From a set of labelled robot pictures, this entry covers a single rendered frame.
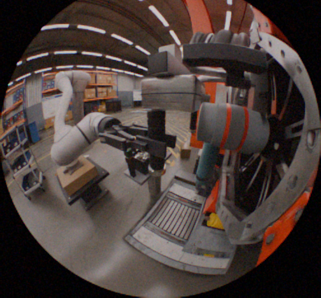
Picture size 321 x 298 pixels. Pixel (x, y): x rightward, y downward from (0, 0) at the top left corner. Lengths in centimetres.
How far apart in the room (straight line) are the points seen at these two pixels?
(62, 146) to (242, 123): 54
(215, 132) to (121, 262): 101
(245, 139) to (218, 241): 66
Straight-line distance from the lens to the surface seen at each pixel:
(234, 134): 26
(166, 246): 84
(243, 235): 19
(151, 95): 15
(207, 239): 75
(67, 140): 39
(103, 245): 102
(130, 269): 96
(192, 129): 50
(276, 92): 39
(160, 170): 22
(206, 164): 48
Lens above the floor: 92
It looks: 23 degrees down
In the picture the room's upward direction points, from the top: straight up
